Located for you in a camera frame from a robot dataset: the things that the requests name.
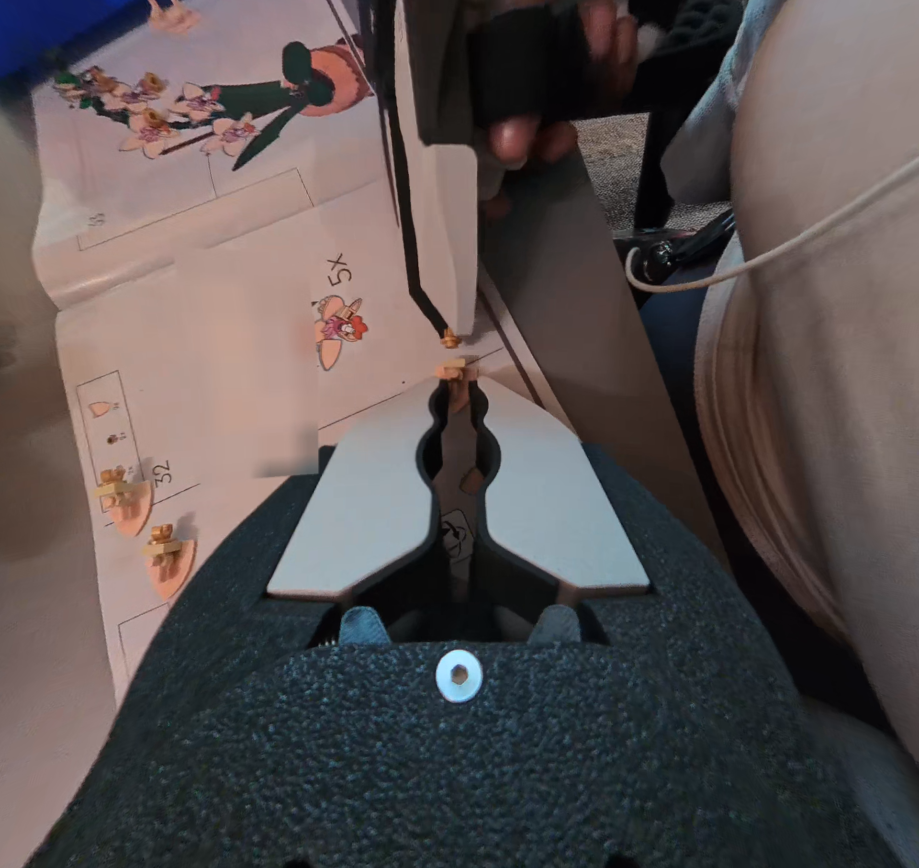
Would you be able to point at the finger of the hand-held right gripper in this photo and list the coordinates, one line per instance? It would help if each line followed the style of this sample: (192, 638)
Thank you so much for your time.
(449, 236)

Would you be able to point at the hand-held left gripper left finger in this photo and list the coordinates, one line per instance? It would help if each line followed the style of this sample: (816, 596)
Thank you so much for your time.
(359, 509)

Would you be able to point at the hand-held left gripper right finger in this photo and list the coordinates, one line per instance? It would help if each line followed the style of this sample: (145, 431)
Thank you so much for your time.
(560, 516)

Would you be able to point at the small tan brick plate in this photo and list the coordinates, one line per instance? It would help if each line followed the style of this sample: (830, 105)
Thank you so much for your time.
(456, 369)

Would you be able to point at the beige desk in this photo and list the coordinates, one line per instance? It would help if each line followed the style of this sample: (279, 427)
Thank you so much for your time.
(21, 631)

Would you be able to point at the person's right hand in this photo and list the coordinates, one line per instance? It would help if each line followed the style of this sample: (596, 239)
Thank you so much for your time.
(610, 49)

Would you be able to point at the brick instruction booklet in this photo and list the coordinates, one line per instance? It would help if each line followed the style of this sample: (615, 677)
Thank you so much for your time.
(344, 164)

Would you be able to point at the pink petal gold brick piece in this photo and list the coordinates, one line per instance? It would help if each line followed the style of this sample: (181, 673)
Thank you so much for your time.
(172, 573)
(133, 516)

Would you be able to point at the black mesh office chair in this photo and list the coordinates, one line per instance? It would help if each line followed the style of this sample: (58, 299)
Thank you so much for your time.
(711, 28)

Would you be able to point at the person's beige sweatshirt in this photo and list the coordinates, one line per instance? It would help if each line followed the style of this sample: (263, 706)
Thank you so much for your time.
(825, 379)

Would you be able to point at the blue container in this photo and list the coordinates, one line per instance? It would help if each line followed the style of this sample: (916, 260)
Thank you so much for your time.
(72, 6)

